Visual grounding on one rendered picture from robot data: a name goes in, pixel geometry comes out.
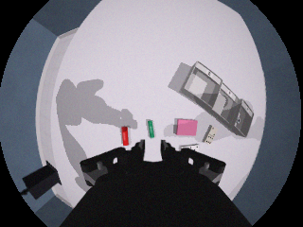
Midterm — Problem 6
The pink flat block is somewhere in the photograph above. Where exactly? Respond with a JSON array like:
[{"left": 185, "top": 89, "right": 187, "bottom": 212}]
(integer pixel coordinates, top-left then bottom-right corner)
[{"left": 176, "top": 119, "right": 198, "bottom": 136}]

